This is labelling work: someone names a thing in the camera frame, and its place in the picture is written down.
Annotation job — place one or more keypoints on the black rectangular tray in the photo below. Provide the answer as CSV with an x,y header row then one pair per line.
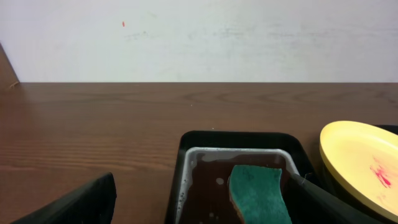
x,y
236,140

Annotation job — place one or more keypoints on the brown cardboard box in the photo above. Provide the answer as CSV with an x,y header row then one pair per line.
x,y
8,77

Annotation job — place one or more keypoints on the metal water tray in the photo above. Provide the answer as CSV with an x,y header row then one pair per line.
x,y
203,192

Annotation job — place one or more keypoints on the yellow plate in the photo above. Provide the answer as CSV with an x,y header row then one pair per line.
x,y
360,165

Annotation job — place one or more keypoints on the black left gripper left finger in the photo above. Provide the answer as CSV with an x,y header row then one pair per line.
x,y
92,203

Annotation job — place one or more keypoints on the green scrub sponge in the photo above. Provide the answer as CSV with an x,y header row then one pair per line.
x,y
256,195

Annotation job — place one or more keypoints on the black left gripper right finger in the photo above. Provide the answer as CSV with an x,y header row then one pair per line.
x,y
309,204

